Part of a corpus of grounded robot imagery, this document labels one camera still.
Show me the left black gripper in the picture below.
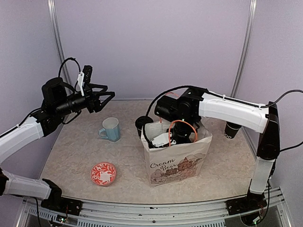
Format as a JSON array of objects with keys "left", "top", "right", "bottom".
[{"left": 54, "top": 83, "right": 115, "bottom": 116}]

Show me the cream bear paper bag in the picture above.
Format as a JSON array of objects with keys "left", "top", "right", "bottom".
[{"left": 141, "top": 92, "right": 213, "bottom": 187}]

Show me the black paper coffee cup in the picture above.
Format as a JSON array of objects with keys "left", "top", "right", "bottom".
[{"left": 223, "top": 125, "right": 239, "bottom": 139}]

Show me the black plastic cup lid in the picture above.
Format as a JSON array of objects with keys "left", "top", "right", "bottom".
[{"left": 226, "top": 122, "right": 241, "bottom": 130}]

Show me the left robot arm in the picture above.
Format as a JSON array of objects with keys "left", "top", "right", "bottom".
[{"left": 0, "top": 77, "right": 115, "bottom": 210}]

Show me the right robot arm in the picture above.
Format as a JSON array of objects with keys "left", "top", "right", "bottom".
[{"left": 153, "top": 86, "right": 280, "bottom": 210}]

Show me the light blue mug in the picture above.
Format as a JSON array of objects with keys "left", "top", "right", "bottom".
[{"left": 98, "top": 117, "right": 121, "bottom": 142}]

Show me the red patterned bowl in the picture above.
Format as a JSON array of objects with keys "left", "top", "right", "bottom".
[{"left": 90, "top": 162, "right": 117, "bottom": 186}]

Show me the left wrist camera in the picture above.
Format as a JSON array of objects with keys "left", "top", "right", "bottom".
[{"left": 74, "top": 65, "right": 93, "bottom": 96}]

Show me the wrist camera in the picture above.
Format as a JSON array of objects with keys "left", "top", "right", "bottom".
[
  {"left": 74, "top": 65, "right": 93, "bottom": 96},
  {"left": 151, "top": 132, "right": 176, "bottom": 148}
]

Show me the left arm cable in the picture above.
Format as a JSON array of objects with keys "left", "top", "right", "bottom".
[{"left": 58, "top": 57, "right": 82, "bottom": 83}]

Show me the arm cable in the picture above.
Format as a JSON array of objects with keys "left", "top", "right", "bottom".
[
  {"left": 58, "top": 57, "right": 82, "bottom": 83},
  {"left": 142, "top": 85, "right": 303, "bottom": 152}
]

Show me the left aluminium post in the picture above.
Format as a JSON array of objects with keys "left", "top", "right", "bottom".
[{"left": 47, "top": 0, "right": 71, "bottom": 83}]

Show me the aluminium post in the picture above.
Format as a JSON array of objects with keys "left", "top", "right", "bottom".
[
  {"left": 231, "top": 0, "right": 257, "bottom": 97},
  {"left": 47, "top": 0, "right": 71, "bottom": 83}
]

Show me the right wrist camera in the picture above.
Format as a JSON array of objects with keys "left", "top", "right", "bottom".
[{"left": 151, "top": 132, "right": 176, "bottom": 148}]

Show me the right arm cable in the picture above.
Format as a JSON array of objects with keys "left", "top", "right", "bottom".
[{"left": 142, "top": 85, "right": 303, "bottom": 152}]

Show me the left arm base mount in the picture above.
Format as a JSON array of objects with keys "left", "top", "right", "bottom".
[{"left": 41, "top": 178, "right": 83, "bottom": 216}]

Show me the right aluminium post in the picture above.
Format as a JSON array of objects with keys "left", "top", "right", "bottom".
[{"left": 231, "top": 0, "right": 257, "bottom": 97}]

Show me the aluminium front rail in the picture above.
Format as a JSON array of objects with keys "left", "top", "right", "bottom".
[{"left": 14, "top": 188, "right": 293, "bottom": 227}]

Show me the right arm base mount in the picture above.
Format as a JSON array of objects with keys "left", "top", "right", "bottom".
[{"left": 226, "top": 190, "right": 267, "bottom": 215}]

